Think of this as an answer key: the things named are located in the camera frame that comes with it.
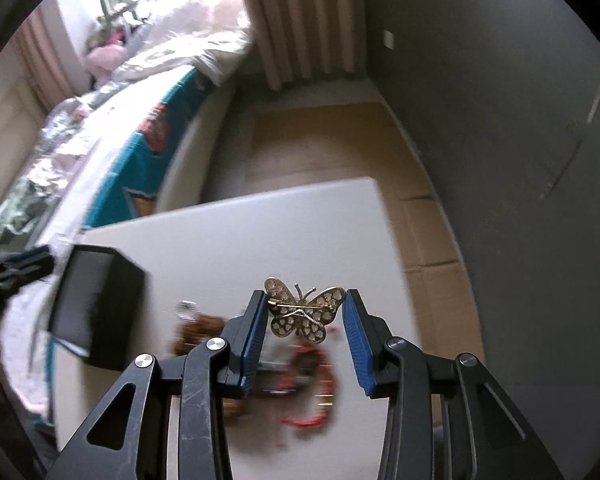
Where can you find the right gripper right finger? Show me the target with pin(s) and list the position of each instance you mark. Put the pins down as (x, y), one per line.
(390, 367)

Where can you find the pink curtain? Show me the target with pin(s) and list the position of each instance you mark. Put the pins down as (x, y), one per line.
(303, 40)
(38, 57)

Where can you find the white wall socket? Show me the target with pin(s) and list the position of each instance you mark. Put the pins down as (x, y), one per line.
(388, 39)

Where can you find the black jewelry box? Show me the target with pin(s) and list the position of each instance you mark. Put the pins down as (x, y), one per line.
(96, 302)

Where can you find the pink curtain right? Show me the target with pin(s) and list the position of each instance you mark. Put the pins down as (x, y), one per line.
(303, 40)

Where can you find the white square table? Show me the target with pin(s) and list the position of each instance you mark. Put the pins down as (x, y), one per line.
(315, 236)

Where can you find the beige padded headboard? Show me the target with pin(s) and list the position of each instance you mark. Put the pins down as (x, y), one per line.
(21, 118)

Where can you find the white duvet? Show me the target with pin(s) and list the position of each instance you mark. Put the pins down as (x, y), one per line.
(214, 36)

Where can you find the pink plush toy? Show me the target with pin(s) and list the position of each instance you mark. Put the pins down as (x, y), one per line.
(102, 61)

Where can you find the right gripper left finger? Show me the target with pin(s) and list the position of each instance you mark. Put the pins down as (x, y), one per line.
(221, 368)

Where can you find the pink curtain left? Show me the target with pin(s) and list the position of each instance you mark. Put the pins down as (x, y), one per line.
(38, 57)

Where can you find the green patterned clothes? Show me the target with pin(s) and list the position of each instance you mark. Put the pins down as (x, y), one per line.
(62, 148)

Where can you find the cardboard sheet on floor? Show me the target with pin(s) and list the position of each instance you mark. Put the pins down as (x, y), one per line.
(337, 142)

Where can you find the dark grey wardrobe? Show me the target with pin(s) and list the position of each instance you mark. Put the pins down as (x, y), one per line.
(501, 99)

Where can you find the bed with white blanket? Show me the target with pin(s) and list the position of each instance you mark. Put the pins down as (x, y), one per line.
(155, 142)

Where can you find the gold butterfly brooch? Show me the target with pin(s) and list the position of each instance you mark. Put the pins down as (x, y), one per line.
(305, 314)

